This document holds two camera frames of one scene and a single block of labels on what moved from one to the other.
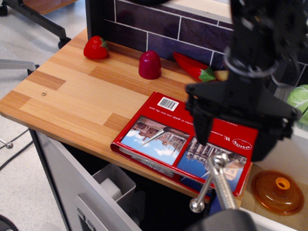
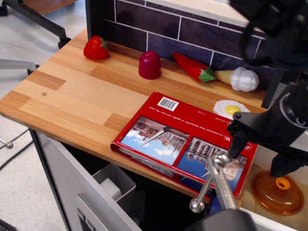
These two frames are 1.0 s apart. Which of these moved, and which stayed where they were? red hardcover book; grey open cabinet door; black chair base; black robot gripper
Moved: black robot gripper
Stayed: red hardcover book; grey open cabinet door; black chair base
